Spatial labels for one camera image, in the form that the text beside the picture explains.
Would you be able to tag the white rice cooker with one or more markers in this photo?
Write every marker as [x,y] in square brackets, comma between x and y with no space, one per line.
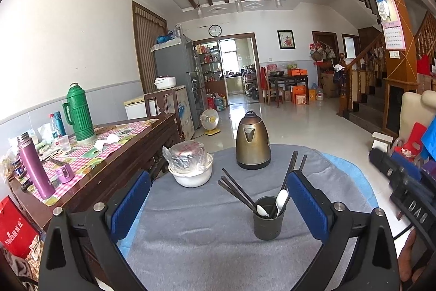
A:
[166,82]

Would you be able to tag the framed wall picture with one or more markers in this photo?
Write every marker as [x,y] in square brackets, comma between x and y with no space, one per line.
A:
[285,39]

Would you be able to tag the round electric heater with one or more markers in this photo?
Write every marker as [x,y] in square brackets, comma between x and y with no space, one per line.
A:
[209,119]

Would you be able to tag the pink wall calendar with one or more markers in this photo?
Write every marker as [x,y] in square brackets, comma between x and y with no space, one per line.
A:
[393,28]

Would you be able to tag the purple cup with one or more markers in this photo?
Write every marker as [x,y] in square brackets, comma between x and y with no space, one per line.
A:
[65,174]

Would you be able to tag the white printed cabinet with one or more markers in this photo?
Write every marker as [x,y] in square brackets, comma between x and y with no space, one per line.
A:
[182,113]

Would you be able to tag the green thermos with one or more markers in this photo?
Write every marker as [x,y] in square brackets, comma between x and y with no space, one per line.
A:
[80,120]

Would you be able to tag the white ceramic spoon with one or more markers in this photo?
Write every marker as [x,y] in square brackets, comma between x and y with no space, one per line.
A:
[281,199]
[262,210]

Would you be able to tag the white bowl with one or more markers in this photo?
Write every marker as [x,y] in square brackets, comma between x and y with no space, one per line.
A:
[190,176]

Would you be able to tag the pink checkered tablecloth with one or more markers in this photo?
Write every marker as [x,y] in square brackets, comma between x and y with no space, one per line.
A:
[88,154]

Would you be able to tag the grey table cloth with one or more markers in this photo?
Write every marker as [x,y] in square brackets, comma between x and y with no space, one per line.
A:
[211,243]

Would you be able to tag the bronze electric kettle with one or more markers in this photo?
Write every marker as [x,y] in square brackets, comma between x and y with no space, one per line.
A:
[253,141]

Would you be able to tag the purple vacuum flask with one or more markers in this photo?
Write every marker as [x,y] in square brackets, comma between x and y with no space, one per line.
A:
[35,171]

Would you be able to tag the white chest freezer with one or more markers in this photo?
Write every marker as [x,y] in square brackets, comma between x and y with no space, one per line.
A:
[136,110]

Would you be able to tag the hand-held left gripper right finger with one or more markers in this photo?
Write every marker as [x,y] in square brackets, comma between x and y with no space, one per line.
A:
[306,209]

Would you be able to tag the blue table cloth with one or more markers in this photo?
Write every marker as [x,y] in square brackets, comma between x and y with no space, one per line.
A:
[357,175]

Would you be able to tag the red paper bag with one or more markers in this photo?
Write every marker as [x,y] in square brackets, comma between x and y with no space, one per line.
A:
[15,229]

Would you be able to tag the dark wooden sideboard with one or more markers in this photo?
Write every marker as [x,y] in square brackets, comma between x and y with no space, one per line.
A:
[112,171]

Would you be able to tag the red plastic stool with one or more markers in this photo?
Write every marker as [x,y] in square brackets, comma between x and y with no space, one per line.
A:
[415,137]

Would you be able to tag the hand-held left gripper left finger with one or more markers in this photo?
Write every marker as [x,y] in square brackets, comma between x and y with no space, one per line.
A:
[131,205]

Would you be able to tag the wooden chair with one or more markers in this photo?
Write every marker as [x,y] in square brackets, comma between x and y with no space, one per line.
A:
[151,103]

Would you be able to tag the blue bottle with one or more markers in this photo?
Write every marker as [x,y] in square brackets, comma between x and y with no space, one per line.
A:
[58,122]

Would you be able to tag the brown curtain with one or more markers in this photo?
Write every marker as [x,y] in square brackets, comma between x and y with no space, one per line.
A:
[146,49]

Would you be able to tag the orange wooden pillar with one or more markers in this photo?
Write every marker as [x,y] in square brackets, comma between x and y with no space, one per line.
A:
[398,69]

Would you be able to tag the wooden dining table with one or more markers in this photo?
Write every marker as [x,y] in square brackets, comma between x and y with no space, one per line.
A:
[289,78]

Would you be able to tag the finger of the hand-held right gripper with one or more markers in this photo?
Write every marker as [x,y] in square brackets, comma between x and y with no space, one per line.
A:
[383,161]
[408,166]

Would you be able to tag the dark chopstick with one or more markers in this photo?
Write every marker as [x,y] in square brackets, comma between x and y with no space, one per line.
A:
[301,163]
[293,161]
[238,187]
[235,195]
[233,187]

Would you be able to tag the grey perforated utensil holder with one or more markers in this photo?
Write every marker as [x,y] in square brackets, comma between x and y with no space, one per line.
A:
[269,222]

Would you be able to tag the cream chair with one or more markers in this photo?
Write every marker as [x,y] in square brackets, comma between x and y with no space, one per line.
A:
[414,110]

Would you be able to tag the grey refrigerator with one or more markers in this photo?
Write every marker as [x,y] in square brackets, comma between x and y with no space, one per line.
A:
[173,69]

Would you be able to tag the orange cardboard box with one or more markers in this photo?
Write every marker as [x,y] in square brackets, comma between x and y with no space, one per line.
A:
[300,95]

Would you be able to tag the clear plastic cup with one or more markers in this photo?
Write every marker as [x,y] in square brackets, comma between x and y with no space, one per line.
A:
[64,144]

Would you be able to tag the wooden staircase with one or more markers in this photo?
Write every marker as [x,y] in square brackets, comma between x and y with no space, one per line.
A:
[371,103]

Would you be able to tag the person's right forearm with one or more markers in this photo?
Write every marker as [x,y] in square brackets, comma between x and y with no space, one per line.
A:
[410,257]

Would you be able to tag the crumpled white paper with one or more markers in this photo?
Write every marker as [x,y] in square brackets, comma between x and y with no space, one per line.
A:
[107,142]

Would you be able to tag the clear water jug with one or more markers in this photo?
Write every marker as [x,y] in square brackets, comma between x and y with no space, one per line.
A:
[316,92]

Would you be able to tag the round wall clock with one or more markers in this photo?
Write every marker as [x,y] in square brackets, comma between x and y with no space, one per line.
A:
[215,30]

